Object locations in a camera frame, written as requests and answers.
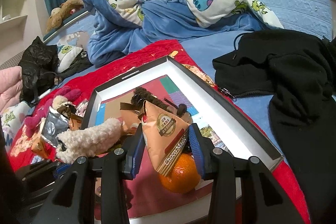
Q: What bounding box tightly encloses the monster print pillow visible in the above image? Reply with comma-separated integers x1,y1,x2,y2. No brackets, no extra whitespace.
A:
56,45,83,73

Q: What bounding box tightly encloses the white fluffy hair claw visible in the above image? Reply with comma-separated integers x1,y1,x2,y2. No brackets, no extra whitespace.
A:
56,118,123,164

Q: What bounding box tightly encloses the orange mandarin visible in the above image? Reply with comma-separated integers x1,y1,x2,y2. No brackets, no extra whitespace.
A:
158,153,201,194

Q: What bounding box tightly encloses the magenta plush toy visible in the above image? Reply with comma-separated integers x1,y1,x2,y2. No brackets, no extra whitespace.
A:
24,86,82,138

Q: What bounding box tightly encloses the black shallow box lid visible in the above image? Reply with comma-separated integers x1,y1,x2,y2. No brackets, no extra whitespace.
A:
82,56,284,223

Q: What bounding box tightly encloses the brown teddy bear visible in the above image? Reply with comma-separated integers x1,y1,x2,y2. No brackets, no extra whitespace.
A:
46,0,84,33

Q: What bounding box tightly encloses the black plastic bag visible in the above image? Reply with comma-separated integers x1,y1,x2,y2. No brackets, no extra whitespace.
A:
19,37,59,103

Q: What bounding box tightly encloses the monster print blue blanket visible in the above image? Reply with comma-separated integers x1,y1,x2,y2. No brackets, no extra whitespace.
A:
83,0,282,67

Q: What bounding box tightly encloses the dark foil packet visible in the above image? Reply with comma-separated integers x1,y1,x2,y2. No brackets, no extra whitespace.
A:
41,107,69,148

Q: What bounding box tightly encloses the black garment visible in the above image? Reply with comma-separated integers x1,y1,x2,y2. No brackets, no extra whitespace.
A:
213,30,335,223

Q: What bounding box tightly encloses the brown fluffy hair claw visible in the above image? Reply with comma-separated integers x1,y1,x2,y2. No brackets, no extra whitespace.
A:
130,87,175,113

